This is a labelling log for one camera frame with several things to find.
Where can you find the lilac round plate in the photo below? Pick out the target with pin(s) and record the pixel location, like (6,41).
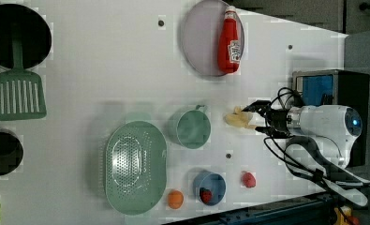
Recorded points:
(200,34)

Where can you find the small red strawberry toy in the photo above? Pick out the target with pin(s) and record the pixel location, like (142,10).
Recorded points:
(205,195)

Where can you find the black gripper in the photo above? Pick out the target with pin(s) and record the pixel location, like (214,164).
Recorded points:
(276,119)

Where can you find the green slotted spatula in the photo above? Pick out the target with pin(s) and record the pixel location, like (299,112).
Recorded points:
(21,91)

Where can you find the black cylindrical cup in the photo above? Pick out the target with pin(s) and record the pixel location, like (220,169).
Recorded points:
(11,153)

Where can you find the peeled banana toy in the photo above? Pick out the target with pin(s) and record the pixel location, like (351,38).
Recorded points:
(240,119)

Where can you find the green perforated colander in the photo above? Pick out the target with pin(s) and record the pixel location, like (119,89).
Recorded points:
(135,177)

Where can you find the green mug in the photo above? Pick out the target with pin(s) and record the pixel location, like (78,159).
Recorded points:
(190,127)

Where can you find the black toaster oven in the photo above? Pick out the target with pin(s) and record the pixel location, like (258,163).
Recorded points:
(338,87)

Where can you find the red ketchup bottle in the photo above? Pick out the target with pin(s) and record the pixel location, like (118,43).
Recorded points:
(229,45)

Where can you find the blue bowl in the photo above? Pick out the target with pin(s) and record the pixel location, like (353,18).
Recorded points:
(212,181)

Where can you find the black round pan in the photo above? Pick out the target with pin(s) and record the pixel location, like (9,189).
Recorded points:
(21,23)

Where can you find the orange fruit toy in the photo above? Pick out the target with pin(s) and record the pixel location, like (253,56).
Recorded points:
(175,199)

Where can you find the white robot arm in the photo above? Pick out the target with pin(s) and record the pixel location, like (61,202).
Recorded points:
(318,145)

